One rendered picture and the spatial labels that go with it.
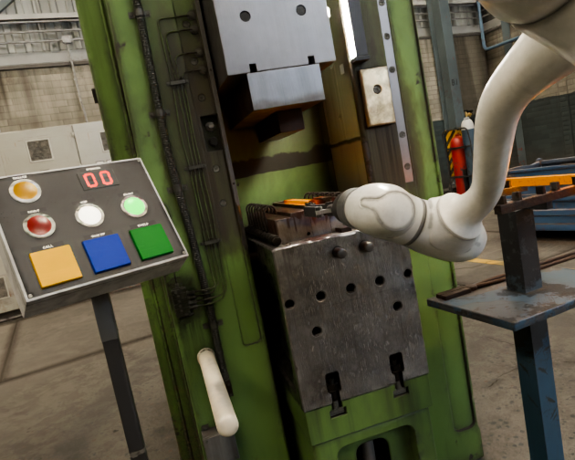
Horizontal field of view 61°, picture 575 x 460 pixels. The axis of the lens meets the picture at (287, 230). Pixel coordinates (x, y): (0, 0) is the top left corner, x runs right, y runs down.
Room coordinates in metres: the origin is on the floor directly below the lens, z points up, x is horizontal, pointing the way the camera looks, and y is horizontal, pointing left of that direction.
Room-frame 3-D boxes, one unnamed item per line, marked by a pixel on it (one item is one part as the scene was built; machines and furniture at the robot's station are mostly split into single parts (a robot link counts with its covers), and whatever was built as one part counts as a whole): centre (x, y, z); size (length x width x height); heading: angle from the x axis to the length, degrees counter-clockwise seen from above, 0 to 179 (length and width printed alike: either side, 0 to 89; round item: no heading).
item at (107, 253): (1.01, 0.38, 1.01); 0.07 x 0.05 x 0.07; 129
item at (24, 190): (1.02, 0.51, 1.16); 0.05 x 0.03 x 0.04; 104
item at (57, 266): (0.95, 0.45, 1.01); 0.07 x 0.05 x 0.07; 129
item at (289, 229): (1.53, -0.02, 0.96); 0.42 x 0.20 x 0.09; 14
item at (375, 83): (1.53, -0.34, 1.27); 0.09 x 0.02 x 0.17; 104
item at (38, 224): (0.98, 0.48, 1.09); 0.05 x 0.03 x 0.04; 104
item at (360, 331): (1.55, -0.07, 0.69); 0.56 x 0.38 x 0.45; 14
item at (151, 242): (1.07, 0.30, 1.01); 0.07 x 0.05 x 0.07; 129
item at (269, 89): (1.53, -0.02, 1.32); 0.42 x 0.20 x 0.10; 14
